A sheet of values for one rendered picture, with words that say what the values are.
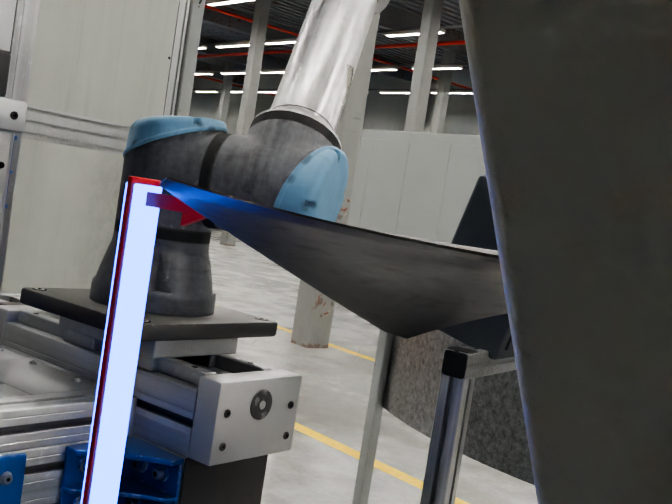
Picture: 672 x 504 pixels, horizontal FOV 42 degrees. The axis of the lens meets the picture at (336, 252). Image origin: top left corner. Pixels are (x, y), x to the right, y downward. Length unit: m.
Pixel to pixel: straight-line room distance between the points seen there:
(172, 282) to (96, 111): 1.43
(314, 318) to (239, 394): 6.30
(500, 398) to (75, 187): 1.27
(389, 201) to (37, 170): 9.17
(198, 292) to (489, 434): 1.57
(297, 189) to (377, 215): 10.43
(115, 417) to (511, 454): 1.98
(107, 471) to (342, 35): 0.73
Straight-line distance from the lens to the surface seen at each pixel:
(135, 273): 0.54
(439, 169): 10.75
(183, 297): 1.04
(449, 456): 1.00
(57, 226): 2.38
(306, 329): 7.28
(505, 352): 1.05
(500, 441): 2.49
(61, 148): 2.36
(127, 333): 0.54
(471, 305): 0.50
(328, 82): 1.10
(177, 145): 1.04
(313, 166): 0.99
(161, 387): 1.00
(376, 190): 11.48
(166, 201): 0.52
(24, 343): 1.20
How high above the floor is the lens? 1.19
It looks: 3 degrees down
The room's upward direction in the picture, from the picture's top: 9 degrees clockwise
